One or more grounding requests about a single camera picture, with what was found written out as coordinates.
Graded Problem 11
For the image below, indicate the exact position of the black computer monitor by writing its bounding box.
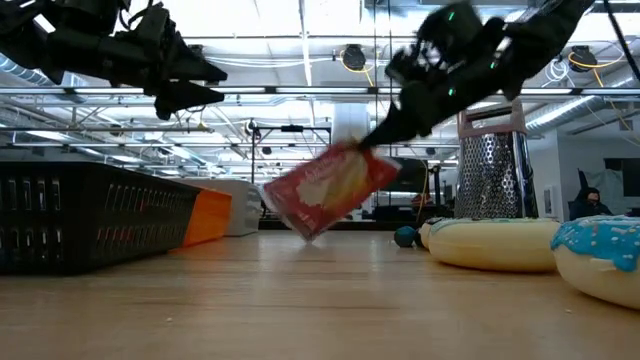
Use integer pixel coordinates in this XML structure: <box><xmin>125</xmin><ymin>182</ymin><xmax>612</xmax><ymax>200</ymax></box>
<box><xmin>394</xmin><ymin>157</ymin><xmax>430</xmax><ymax>195</ymax></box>

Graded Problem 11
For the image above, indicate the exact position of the white building column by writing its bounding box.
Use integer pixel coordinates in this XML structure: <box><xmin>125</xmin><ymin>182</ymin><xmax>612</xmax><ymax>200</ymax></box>
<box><xmin>332</xmin><ymin>102</ymin><xmax>374</xmax><ymax>149</ymax></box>

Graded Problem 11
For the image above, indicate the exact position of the red snack packet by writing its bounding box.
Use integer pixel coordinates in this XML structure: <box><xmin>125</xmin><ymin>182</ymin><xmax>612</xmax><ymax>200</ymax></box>
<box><xmin>259</xmin><ymin>141</ymin><xmax>404</xmax><ymax>244</ymax></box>

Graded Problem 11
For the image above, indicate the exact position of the metal box grater pink handle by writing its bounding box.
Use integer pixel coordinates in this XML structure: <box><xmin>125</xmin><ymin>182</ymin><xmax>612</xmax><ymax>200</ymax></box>
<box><xmin>453</xmin><ymin>99</ymin><xmax>540</xmax><ymax>221</ymax></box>

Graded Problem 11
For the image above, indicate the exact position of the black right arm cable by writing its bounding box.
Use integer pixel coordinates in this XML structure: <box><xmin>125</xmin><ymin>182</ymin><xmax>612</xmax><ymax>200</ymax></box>
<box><xmin>602</xmin><ymin>0</ymin><xmax>640</xmax><ymax>81</ymax></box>

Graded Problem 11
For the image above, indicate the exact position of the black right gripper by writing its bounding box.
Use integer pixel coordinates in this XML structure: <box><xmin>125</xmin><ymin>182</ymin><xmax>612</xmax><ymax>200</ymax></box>
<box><xmin>357</xmin><ymin>2</ymin><xmax>511</xmax><ymax>151</ymax></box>

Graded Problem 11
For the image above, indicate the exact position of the black hanging cable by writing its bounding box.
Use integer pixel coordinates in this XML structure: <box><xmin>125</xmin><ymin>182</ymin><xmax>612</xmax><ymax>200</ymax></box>
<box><xmin>387</xmin><ymin>0</ymin><xmax>395</xmax><ymax>69</ymax></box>
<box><xmin>372</xmin><ymin>0</ymin><xmax>380</xmax><ymax>124</ymax></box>

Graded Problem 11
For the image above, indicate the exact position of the blue sprinkled toy doughnut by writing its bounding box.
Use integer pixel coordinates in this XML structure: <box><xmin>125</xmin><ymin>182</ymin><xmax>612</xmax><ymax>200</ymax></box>
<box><xmin>551</xmin><ymin>214</ymin><xmax>640</xmax><ymax>311</ymax></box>

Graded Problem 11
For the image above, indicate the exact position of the ceiling light bar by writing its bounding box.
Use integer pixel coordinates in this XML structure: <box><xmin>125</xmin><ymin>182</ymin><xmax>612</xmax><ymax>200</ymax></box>
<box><xmin>0</xmin><ymin>85</ymin><xmax>640</xmax><ymax>97</ymax></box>

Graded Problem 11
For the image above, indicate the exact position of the dark wall screen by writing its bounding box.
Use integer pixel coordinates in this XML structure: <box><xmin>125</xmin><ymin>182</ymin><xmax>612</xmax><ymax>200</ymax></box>
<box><xmin>603</xmin><ymin>157</ymin><xmax>640</xmax><ymax>199</ymax></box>

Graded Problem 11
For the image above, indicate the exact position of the person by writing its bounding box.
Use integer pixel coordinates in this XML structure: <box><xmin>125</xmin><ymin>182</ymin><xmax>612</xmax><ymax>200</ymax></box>
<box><xmin>568</xmin><ymin>187</ymin><xmax>614</xmax><ymax>221</ymax></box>

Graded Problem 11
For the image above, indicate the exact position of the silver ventilation duct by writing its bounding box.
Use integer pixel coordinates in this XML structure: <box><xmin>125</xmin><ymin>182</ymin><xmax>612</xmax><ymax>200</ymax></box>
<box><xmin>524</xmin><ymin>94</ymin><xmax>640</xmax><ymax>140</ymax></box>

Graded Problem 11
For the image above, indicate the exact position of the black background rig frame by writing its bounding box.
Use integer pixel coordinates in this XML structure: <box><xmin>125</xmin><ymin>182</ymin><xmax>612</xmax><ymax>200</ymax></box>
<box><xmin>249</xmin><ymin>124</ymin><xmax>334</xmax><ymax>184</ymax></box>

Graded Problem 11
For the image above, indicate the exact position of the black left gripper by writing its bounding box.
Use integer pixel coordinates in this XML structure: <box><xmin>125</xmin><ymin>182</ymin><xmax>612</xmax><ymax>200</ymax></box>
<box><xmin>99</xmin><ymin>2</ymin><xmax>229</xmax><ymax>121</ymax></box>

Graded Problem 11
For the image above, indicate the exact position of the black slotted plastic basket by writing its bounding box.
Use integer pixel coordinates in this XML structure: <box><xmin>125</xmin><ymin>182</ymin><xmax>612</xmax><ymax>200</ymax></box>
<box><xmin>0</xmin><ymin>160</ymin><xmax>204</xmax><ymax>275</ymax></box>

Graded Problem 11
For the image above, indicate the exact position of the grey plastic bin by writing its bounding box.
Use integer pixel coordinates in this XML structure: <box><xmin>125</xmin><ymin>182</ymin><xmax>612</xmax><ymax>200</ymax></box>
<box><xmin>172</xmin><ymin>178</ymin><xmax>264</xmax><ymax>238</ymax></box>

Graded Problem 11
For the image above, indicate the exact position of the mint frosted toy doughnut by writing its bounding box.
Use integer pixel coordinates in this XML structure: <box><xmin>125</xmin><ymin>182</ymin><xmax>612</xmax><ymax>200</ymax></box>
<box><xmin>428</xmin><ymin>217</ymin><xmax>562</xmax><ymax>274</ymax></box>

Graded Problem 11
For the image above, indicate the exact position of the black ceiling cable reel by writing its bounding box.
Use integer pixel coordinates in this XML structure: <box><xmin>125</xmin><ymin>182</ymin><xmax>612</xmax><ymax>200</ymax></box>
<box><xmin>568</xmin><ymin>44</ymin><xmax>599</xmax><ymax>72</ymax></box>
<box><xmin>341</xmin><ymin>43</ymin><xmax>368</xmax><ymax>72</ymax></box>

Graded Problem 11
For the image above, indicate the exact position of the orange slotted plastic basket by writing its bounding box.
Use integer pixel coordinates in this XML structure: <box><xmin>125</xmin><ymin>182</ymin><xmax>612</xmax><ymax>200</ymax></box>
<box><xmin>182</xmin><ymin>188</ymin><xmax>234</xmax><ymax>249</ymax></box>

